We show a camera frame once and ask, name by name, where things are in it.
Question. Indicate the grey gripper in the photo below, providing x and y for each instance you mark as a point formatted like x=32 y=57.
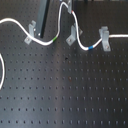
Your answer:
x=42 y=15

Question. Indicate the left grey cable clip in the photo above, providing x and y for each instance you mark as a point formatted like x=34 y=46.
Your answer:
x=31 y=27

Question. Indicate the grey cable clip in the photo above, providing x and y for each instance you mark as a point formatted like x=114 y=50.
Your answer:
x=73 y=36
x=31 y=27
x=104 y=34

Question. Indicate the middle grey cable clip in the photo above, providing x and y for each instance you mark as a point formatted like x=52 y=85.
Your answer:
x=73 y=36

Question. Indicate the right grey cable clip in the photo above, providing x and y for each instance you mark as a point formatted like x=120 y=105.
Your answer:
x=104 y=34

